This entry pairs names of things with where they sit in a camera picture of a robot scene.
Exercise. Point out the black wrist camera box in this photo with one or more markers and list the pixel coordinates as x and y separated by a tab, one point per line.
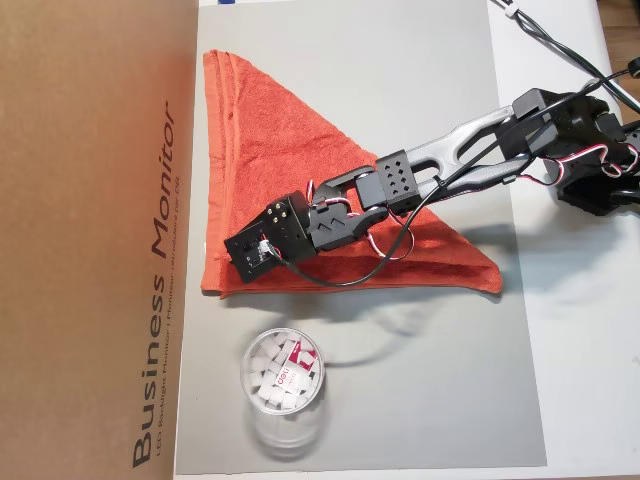
250	252

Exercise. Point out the clear plastic jar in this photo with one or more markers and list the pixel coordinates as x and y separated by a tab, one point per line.
282	430

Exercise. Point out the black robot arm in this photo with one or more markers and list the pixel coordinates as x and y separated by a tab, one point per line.
465	145

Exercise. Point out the grey table mat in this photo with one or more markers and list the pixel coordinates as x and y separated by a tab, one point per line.
400	375

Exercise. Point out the orange terry towel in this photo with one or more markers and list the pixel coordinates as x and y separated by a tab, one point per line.
280	150

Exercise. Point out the Business Monitor cardboard box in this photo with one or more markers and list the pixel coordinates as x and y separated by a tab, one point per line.
85	225

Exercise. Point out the red white eraser packet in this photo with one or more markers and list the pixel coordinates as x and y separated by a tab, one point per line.
295	365

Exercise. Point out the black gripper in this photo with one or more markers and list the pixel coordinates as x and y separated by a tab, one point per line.
294	223

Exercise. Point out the white eraser cubes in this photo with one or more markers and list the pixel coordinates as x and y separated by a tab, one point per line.
265	385

